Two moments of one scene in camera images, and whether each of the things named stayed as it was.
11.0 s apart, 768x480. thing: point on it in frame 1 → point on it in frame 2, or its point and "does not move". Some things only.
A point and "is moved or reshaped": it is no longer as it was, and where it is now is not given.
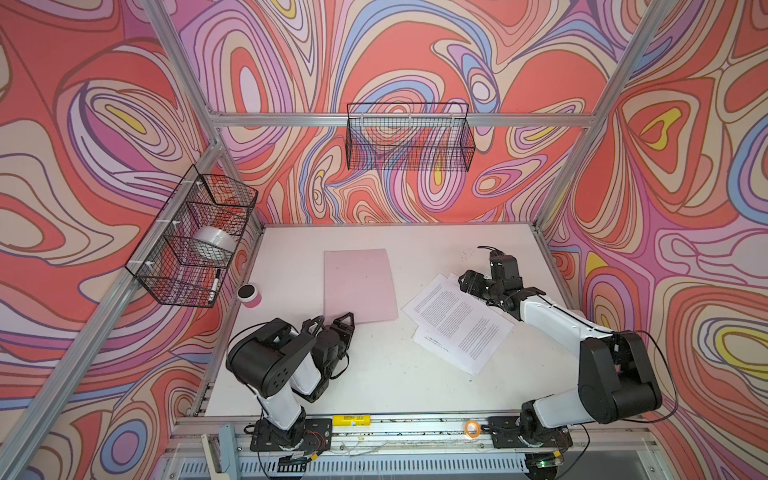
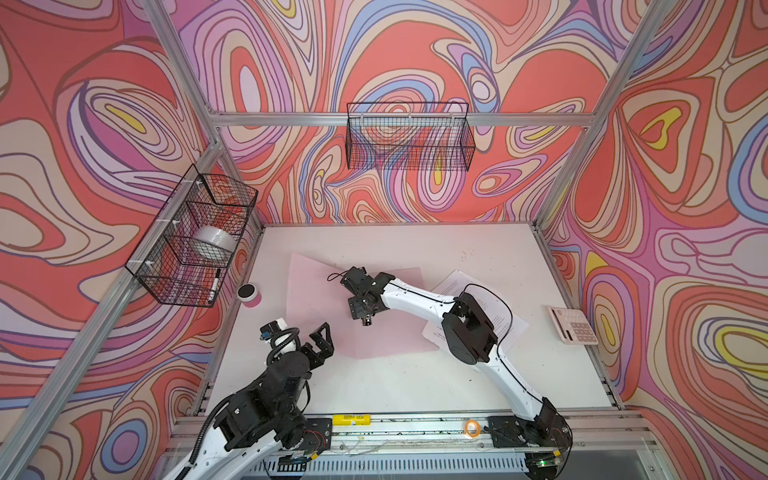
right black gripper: x=476 y=279 → x=356 y=309
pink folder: x=357 y=281 is moved or reshaped
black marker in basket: x=214 y=287 does not move
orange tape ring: x=472 y=429 does not move
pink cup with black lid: x=249 y=295 does not move
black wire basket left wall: x=185 y=258 does not move
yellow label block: x=348 y=420 does not move
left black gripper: x=343 y=333 → x=324 y=349
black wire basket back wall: x=413 y=136 does not move
